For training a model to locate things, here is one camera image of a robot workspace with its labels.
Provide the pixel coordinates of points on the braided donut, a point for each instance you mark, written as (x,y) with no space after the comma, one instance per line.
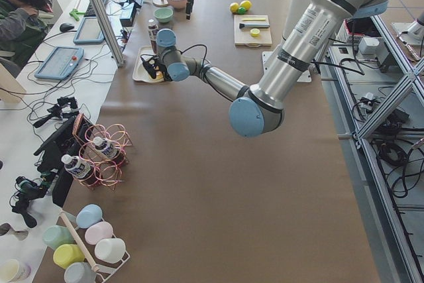
(159,76)

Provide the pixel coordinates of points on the white round plate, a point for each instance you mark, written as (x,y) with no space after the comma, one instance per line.
(153,70)

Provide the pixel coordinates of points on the cream rectangular tray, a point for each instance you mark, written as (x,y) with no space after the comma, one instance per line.
(137,72)

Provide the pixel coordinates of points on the dark tea bottle on tray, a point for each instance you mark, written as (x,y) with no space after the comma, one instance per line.
(152,32)

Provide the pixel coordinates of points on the green bowl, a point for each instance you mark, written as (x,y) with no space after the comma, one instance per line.
(163,15)

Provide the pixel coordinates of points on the yellow lemon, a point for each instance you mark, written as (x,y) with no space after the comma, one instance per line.
(234,7)
(246,4)

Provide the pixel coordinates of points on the green lime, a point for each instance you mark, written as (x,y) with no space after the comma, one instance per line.
(241,11)

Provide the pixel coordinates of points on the yellow plastic knife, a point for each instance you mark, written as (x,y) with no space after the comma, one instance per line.
(254,19)

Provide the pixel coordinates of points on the blue teach pendant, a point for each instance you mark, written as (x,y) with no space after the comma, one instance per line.
(60,63)
(89,32)

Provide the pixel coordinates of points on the wooden cutting board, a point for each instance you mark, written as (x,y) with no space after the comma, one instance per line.
(243,37)

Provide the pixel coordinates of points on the half lemon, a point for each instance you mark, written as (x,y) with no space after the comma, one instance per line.
(254,32)

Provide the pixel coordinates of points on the tea bottle in rack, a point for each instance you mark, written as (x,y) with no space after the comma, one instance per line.
(105,147)
(77,167)

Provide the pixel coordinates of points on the seated person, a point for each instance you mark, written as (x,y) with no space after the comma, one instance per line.
(22,31)

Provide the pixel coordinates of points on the blue cup on rack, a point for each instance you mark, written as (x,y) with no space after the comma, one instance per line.
(89,215)

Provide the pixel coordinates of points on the pink cup on rack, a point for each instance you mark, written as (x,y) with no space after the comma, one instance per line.
(98,231)

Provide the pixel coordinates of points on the pale cup on rack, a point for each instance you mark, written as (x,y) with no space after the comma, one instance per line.
(110,250)

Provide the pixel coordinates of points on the green cup on rack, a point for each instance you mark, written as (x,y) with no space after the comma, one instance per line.
(56,235)

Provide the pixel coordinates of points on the yellow cup on rack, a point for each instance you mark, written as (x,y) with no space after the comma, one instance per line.
(67,254)

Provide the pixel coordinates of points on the grey cup on rack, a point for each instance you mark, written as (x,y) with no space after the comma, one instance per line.
(79,272)

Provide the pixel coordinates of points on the aluminium frame post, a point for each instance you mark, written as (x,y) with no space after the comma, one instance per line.
(108,32)

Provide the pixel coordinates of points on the copper wire bottle rack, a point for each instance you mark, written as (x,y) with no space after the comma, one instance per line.
(107,172)

